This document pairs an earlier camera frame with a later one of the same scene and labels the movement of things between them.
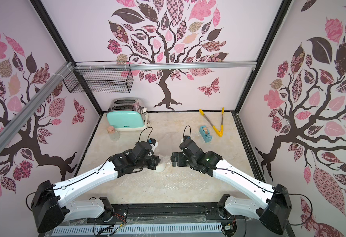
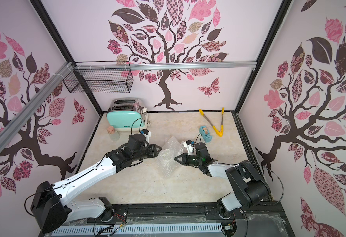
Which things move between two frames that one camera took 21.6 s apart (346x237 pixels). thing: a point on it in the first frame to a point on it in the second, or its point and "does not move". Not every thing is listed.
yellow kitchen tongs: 220,132 does not move
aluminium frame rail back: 165,65 does not move
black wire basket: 115,76 does not move
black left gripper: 155,160 to 153,150
